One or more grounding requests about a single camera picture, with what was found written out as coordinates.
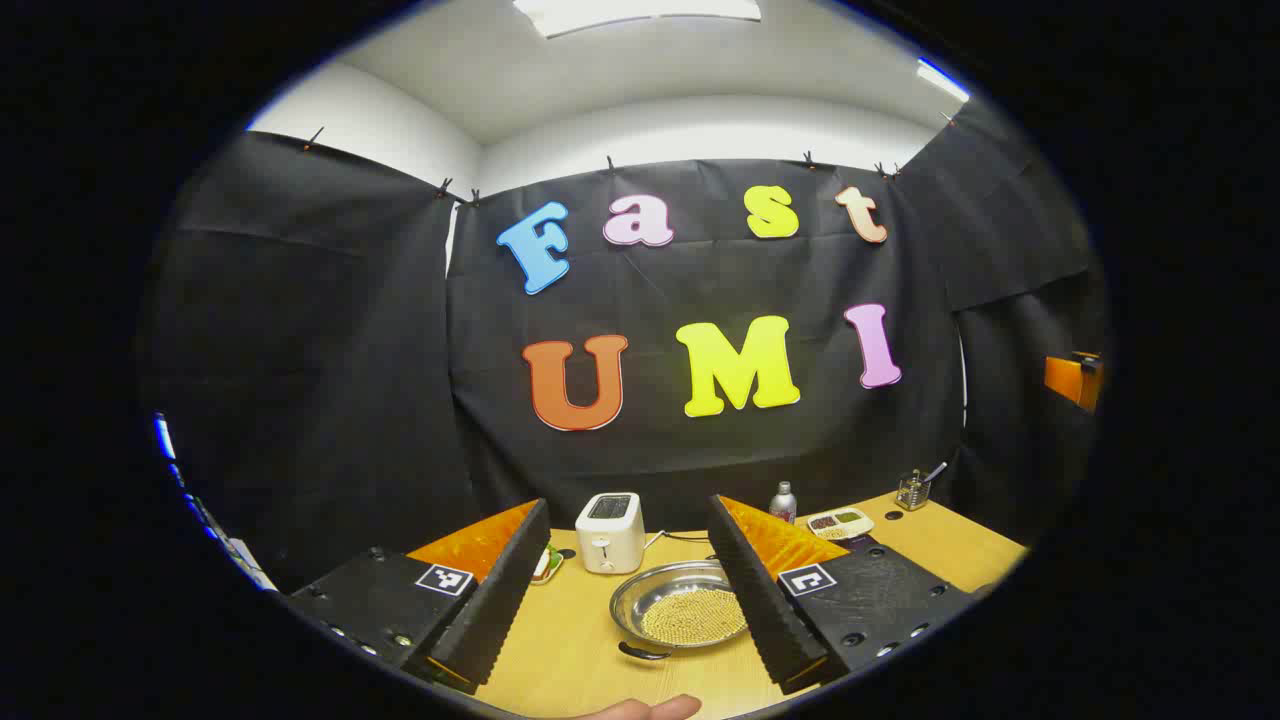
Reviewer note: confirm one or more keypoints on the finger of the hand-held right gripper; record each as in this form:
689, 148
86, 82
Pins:
1065, 378

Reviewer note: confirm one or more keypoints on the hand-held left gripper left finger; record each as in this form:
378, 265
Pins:
500, 600

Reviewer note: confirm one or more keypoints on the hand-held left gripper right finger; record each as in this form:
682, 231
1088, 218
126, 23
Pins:
760, 600

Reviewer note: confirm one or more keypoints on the black induction cooktop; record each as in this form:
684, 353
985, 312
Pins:
862, 543

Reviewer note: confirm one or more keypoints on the sandwich with lettuce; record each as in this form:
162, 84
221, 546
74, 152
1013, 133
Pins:
545, 562

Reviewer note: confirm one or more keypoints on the pale green plate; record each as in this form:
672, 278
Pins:
556, 570

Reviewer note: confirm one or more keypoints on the pile of soybeans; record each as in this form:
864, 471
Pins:
690, 618

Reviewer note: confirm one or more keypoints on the silver drink bottle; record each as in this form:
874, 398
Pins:
783, 503

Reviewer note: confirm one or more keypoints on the white divided tray of grains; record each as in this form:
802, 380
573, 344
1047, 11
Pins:
840, 522

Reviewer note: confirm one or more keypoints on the white toaster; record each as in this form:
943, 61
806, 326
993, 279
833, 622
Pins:
610, 540

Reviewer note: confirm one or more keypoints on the metal spoon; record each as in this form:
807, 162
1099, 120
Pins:
935, 472

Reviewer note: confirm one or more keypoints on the black backdrop cloth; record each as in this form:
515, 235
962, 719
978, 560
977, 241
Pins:
650, 460

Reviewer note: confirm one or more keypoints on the small ceiling light panel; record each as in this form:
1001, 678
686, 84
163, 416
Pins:
940, 78

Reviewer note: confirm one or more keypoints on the large ceiling light panel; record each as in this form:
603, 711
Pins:
640, 10

